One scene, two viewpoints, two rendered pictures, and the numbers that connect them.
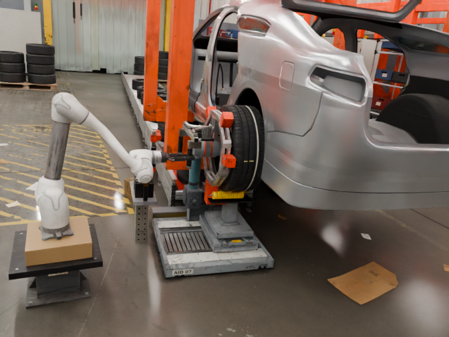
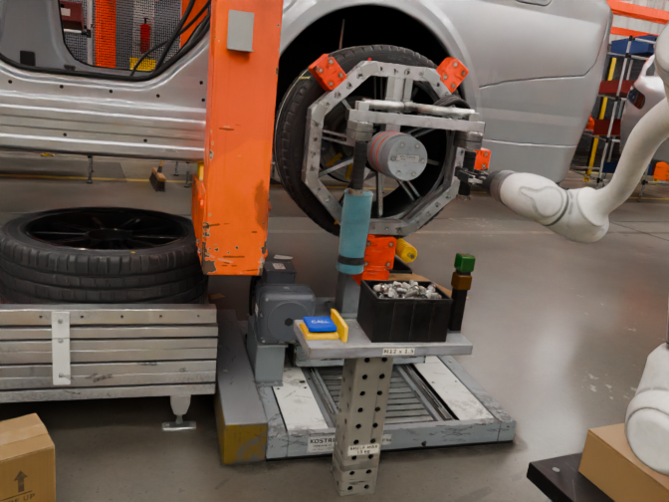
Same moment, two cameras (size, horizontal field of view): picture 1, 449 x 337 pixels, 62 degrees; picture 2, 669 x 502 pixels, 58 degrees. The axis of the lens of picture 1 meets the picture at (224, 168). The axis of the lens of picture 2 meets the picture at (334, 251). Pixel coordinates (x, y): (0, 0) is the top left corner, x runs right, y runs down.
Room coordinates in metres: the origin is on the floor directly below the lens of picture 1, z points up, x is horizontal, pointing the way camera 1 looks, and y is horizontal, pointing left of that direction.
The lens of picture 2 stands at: (2.84, 2.05, 1.04)
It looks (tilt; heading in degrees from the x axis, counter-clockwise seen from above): 16 degrees down; 272
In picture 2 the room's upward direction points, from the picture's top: 6 degrees clockwise
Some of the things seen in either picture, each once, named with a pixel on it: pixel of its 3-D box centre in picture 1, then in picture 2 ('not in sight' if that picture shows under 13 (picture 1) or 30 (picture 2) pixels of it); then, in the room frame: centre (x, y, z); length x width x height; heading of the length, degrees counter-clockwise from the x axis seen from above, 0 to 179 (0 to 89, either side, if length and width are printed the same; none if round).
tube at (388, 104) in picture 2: (198, 121); (377, 93); (2.81, 0.23, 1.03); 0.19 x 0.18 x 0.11; 109
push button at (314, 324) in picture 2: not in sight; (319, 326); (2.90, 0.68, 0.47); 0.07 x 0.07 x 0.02; 19
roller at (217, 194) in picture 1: (228, 194); (396, 244); (2.68, -0.05, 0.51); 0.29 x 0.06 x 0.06; 109
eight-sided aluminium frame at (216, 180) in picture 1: (215, 148); (386, 151); (2.76, 0.09, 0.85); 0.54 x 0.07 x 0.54; 19
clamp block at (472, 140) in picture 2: (194, 144); (468, 138); (2.53, 0.22, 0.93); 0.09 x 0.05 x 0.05; 109
